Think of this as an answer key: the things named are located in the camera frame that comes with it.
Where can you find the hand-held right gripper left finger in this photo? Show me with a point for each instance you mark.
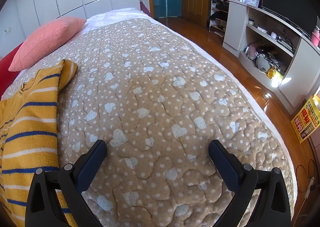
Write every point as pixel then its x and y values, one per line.
pixel 91 164

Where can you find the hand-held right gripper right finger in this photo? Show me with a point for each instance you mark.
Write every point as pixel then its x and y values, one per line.
pixel 225 164

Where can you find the yellow striped sweater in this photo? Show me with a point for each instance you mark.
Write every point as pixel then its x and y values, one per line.
pixel 30 117

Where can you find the yellow printed poster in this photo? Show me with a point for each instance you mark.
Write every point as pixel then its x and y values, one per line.
pixel 306 119

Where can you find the beige heart print quilted blanket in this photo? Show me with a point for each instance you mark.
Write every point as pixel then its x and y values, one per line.
pixel 162 92

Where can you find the yellow object on shelf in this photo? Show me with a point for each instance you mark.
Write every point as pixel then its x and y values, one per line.
pixel 272 72

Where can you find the pink cloth bundle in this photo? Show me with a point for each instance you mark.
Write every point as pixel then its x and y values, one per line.
pixel 253 50

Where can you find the red pillow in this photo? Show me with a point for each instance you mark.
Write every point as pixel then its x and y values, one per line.
pixel 6 72

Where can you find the pink pillow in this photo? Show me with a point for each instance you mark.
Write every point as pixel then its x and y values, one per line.
pixel 45 39

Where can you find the white television cabinet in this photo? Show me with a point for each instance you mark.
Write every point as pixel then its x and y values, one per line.
pixel 232 27

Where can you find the white jar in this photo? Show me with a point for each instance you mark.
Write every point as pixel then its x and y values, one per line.
pixel 251 21

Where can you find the pink bottle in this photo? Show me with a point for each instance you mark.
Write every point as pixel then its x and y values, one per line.
pixel 315 38

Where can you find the pink square clock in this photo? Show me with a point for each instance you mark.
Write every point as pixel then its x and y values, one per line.
pixel 253 1

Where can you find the black television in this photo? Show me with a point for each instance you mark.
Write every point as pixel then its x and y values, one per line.
pixel 287 4

